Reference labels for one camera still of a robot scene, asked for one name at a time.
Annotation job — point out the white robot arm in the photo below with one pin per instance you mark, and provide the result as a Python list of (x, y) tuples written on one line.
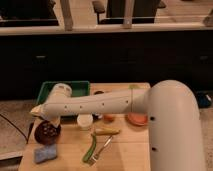
[(175, 133)]

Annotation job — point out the dark purple bowl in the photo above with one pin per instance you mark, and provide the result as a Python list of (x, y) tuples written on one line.
[(46, 134)]

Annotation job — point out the dark round object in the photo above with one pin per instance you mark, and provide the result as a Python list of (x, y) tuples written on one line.
[(98, 92)]

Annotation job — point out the green plastic tray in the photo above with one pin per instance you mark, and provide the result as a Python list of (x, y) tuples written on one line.
[(79, 88)]

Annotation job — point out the small orange fruit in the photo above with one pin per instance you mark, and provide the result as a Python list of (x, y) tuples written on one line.
[(109, 118)]

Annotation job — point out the white plastic cup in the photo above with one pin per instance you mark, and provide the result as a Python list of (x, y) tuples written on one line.
[(85, 121)]

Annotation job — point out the orange plate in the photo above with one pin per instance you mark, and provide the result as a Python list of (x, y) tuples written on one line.
[(136, 119)]

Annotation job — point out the silver fork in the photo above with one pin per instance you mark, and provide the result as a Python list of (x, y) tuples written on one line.
[(96, 156)]

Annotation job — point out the dark cabinet with counter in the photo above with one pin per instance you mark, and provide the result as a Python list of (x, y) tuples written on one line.
[(32, 55)]

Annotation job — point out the green pea pod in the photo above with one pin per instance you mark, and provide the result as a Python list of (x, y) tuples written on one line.
[(91, 149)]

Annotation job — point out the black office chair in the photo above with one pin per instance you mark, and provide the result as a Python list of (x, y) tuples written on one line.
[(127, 11)]

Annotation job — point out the blue sponge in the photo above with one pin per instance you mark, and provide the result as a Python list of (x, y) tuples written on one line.
[(45, 153)]

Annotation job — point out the blue object on floor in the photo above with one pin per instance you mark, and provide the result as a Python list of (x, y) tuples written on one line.
[(204, 100)]

